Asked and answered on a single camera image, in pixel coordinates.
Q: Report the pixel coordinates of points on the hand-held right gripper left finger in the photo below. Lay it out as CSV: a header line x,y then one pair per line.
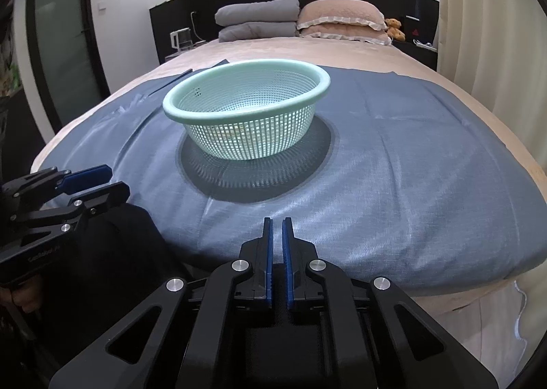
x,y
268,269

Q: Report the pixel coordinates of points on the black clothing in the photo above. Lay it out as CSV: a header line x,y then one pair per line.
x,y
111,269

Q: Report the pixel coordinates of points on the mint green plastic basket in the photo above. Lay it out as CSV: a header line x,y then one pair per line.
x,y
256,132

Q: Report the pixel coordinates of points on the blue cloth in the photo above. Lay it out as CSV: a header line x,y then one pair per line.
x,y
406,179

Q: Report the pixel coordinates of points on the person's left hand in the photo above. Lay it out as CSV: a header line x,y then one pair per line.
x,y
25,298

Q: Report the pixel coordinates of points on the cream curtain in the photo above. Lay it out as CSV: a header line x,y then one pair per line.
x,y
491,29

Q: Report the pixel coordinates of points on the white power strip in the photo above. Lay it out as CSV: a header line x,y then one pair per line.
x,y
423,45

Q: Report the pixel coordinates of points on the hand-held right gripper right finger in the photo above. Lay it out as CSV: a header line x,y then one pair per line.
x,y
287,269

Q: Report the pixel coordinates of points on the black nightstand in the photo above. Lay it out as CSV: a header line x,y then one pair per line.
x,y
416,56

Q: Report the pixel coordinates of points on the brown teddy bear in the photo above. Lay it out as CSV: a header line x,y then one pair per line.
x,y
395,29

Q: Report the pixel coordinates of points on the pink frilled pillow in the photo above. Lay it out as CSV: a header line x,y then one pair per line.
x,y
342,35
337,12

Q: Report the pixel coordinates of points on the frosted glass door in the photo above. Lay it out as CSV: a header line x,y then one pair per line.
x,y
64,38

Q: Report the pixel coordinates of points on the bed with pink blanket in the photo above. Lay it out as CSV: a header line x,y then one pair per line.
x,y
265,49

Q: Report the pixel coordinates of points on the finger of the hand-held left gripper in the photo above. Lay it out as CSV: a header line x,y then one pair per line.
x,y
109,195
87,178

